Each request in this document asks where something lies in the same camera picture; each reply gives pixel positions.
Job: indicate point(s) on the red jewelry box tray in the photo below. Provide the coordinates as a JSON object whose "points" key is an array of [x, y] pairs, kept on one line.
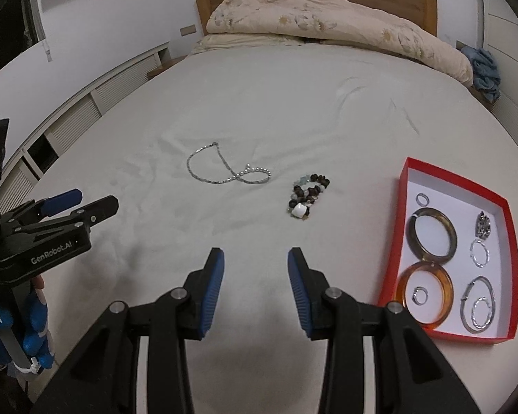
{"points": [[453, 261]]}

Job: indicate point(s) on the white low wall cabinet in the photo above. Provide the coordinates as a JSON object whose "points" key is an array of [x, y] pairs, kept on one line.
{"points": [[63, 127]]}

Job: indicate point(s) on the large silver hoop bangle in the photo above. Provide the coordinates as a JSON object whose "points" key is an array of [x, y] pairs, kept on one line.
{"points": [[479, 286]]}

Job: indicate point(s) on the wooden nightstand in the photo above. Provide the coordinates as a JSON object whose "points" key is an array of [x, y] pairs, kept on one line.
{"points": [[163, 67]]}

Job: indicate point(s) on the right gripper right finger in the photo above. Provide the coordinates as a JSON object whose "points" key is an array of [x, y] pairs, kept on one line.
{"points": [[411, 374]]}

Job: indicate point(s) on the dark brown wooden bangle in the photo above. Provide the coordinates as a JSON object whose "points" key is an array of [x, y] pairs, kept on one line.
{"points": [[417, 247]]}

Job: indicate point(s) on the white bed sheet mattress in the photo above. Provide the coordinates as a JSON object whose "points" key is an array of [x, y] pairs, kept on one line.
{"points": [[256, 151]]}

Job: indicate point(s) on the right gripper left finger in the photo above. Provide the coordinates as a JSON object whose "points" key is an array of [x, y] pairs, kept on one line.
{"points": [[99, 375]]}

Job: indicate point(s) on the silver twisted hoop earring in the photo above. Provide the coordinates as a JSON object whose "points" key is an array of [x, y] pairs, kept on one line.
{"points": [[479, 253]]}

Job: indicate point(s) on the cream pillow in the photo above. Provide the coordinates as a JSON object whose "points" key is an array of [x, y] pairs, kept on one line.
{"points": [[231, 41]]}

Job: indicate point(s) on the blue crumpled cloth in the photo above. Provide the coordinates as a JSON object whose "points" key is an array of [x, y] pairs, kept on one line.
{"points": [[486, 76]]}

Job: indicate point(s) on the wall power socket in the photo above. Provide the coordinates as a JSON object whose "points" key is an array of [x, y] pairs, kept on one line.
{"points": [[188, 30]]}

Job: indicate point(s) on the left blue white gloved hand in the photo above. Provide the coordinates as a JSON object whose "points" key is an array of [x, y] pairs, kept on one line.
{"points": [[29, 328]]}

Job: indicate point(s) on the beige floral duvet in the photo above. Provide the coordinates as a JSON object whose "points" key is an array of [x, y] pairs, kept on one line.
{"points": [[340, 22]]}

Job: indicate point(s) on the silver crystal wristwatch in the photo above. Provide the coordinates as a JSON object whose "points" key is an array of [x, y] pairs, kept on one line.
{"points": [[482, 226]]}

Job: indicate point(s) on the white open wardrobe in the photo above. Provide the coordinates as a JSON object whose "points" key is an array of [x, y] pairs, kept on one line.
{"points": [[501, 40]]}

